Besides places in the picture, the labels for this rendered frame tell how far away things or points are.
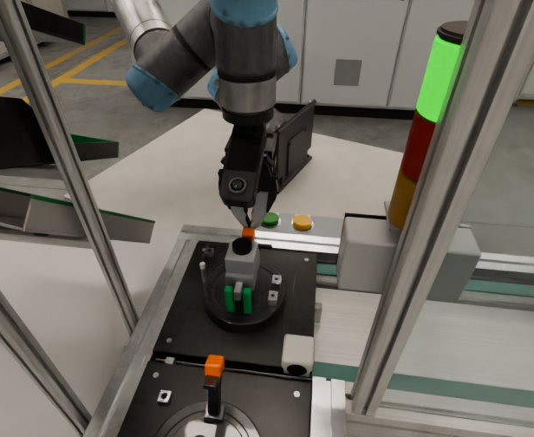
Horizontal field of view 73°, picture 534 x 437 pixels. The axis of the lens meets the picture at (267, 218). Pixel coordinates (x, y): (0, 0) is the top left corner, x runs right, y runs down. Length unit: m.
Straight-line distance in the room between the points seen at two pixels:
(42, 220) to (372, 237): 0.39
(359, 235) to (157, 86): 0.36
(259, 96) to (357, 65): 3.05
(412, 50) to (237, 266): 3.16
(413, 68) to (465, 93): 3.35
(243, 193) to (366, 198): 0.65
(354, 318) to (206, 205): 0.53
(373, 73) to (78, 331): 3.18
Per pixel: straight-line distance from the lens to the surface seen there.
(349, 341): 0.67
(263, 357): 0.57
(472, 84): 0.25
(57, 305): 0.87
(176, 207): 1.03
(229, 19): 0.45
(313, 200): 1.03
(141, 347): 0.63
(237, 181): 0.46
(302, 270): 0.68
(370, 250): 0.35
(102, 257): 0.60
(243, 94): 0.47
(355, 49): 3.48
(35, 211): 0.52
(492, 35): 0.24
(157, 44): 0.58
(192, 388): 0.56
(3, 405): 0.79
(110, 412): 0.60
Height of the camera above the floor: 1.47
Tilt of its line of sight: 40 degrees down
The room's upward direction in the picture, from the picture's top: straight up
